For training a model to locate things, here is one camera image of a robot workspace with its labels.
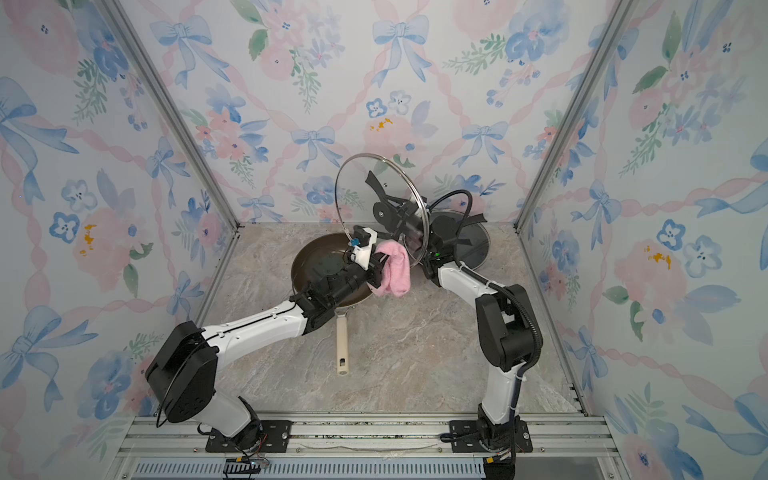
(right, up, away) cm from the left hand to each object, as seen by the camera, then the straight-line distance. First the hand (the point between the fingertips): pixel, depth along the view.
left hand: (387, 244), depth 76 cm
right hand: (-2, +11, -2) cm, 12 cm away
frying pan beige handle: (-12, -27, +2) cm, 30 cm away
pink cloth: (+2, -8, -2) cm, 8 cm away
